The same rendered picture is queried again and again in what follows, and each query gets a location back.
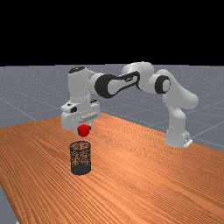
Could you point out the red ball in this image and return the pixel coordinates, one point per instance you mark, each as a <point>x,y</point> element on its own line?
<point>83,130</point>

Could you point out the dark mesh basket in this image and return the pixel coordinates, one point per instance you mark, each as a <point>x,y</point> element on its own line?
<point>80,159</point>

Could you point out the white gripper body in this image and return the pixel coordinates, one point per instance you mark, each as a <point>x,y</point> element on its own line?
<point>78,115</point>

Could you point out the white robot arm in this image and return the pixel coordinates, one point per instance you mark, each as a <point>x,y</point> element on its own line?
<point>175,96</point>

